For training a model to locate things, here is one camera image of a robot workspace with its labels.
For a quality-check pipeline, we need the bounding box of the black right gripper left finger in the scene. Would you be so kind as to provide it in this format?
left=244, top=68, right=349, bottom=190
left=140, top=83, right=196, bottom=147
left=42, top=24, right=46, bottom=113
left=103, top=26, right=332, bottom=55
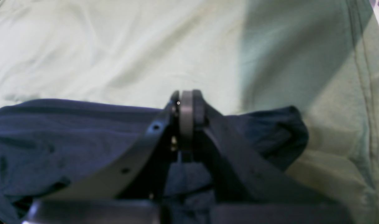
left=24, top=91, right=193, bottom=224

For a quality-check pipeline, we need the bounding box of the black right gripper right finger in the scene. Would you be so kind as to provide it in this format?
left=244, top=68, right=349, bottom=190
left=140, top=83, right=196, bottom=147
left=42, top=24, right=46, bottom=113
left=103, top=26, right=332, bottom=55
left=193, top=90, right=353, bottom=224

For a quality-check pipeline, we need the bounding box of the dark navy T-shirt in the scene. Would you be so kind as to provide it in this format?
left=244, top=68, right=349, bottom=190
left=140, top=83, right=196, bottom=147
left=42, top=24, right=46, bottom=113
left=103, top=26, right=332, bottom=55
left=0, top=99, right=309, bottom=224

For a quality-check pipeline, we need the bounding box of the green table cloth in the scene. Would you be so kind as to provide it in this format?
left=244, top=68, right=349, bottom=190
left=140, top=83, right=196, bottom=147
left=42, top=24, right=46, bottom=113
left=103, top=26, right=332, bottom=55
left=0, top=0, right=379, bottom=224

